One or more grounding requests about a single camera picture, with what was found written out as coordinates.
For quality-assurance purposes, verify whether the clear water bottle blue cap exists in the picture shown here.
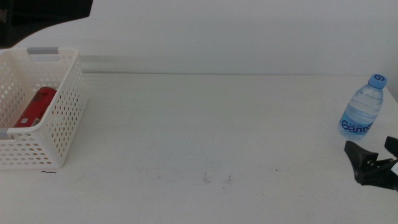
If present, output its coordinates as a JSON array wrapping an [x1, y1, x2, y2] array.
[[338, 73, 388, 140]]

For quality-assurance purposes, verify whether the white perforated plastic basket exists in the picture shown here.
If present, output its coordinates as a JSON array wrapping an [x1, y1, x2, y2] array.
[[0, 47, 90, 170]]

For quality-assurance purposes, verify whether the red cola can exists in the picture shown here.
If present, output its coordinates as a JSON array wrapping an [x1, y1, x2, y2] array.
[[14, 86, 58, 128]]

